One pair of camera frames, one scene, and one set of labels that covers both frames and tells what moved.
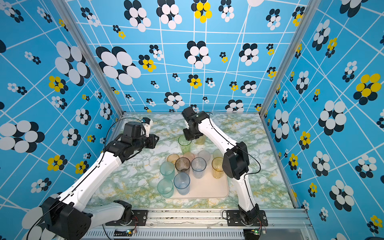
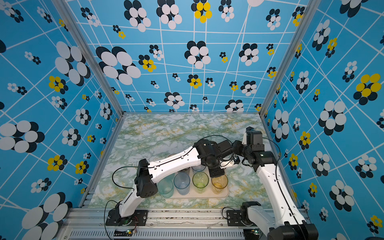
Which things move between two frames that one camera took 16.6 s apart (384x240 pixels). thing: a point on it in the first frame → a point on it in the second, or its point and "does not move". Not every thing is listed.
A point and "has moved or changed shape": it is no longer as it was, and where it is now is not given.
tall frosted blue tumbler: x=181 y=181 does not move
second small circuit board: x=251 y=234 does not move
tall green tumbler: x=185 y=144 → x=200 y=180
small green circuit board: x=127 y=233 does not move
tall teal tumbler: x=165 y=187 does not move
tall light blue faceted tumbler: x=198 y=166 does not move
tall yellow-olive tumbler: x=201 y=140 has moved or changed shape
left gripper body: x=144 y=142 → x=217 y=169
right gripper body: x=190 y=135 → x=242 y=150
